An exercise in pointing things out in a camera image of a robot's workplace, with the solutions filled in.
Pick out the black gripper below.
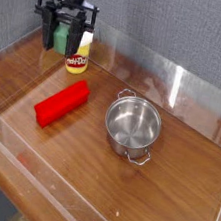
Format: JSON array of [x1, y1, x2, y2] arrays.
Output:
[[34, 0, 99, 57]]

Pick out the green foam block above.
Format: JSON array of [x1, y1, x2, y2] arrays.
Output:
[[53, 23, 69, 54]]

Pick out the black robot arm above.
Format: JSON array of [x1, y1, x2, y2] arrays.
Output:
[[34, 0, 99, 57]]

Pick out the yellow play-doh can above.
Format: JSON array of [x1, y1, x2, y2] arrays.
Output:
[[65, 32, 93, 74]]

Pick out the red foam block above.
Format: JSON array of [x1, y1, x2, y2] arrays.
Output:
[[34, 80, 90, 127]]

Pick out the stainless steel pot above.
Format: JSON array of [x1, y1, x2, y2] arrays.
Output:
[[105, 88, 162, 166]]

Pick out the clear acrylic barrier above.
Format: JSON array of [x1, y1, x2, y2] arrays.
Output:
[[0, 23, 221, 221]]

